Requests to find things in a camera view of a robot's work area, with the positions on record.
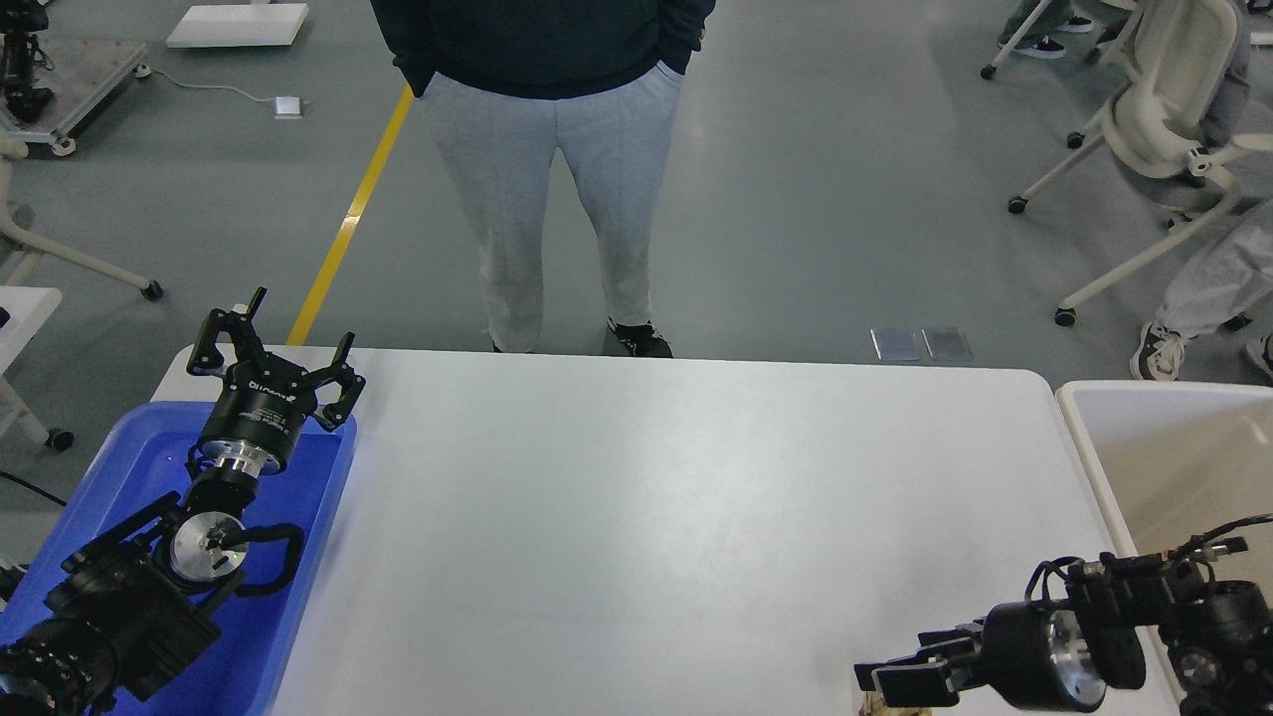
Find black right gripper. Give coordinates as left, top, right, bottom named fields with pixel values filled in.
left=853, top=603, right=1108, bottom=713

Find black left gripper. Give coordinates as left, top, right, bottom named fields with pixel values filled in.
left=185, top=288, right=365, bottom=476

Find brown paper ball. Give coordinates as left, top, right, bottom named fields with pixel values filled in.
left=855, top=691, right=933, bottom=716

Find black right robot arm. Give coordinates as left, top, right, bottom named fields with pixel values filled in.
left=854, top=515, right=1270, bottom=715

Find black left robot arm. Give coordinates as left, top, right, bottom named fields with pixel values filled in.
left=3, top=288, right=367, bottom=715

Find blue plastic bin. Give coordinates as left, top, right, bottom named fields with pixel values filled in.
left=1, top=403, right=358, bottom=715

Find white plastic bin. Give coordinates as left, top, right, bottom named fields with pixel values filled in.
left=1057, top=380, right=1273, bottom=702

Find right metal floor plate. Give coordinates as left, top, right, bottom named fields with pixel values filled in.
left=920, top=327, right=973, bottom=362

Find metal floor plate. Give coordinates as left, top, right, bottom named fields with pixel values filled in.
left=871, top=327, right=922, bottom=363
left=920, top=327, right=973, bottom=362

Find left metal floor plate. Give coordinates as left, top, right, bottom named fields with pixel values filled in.
left=871, top=327, right=922, bottom=363

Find white chair base left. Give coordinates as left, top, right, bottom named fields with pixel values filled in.
left=0, top=134, right=163, bottom=302

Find white flat board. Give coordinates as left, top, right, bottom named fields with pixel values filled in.
left=165, top=1, right=309, bottom=48

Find metal wheeled cart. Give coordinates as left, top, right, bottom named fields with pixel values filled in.
left=1, top=1, right=146, bottom=159

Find standing person grey trousers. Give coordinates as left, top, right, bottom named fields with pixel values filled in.
left=370, top=1, right=715, bottom=358

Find far seated person feet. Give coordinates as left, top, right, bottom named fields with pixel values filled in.
left=981, top=1, right=1094, bottom=82

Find white office chair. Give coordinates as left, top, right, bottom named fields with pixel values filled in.
left=1008, top=1, right=1272, bottom=326

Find white power adapter with cable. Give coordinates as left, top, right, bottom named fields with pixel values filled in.
left=146, top=68, right=306, bottom=118

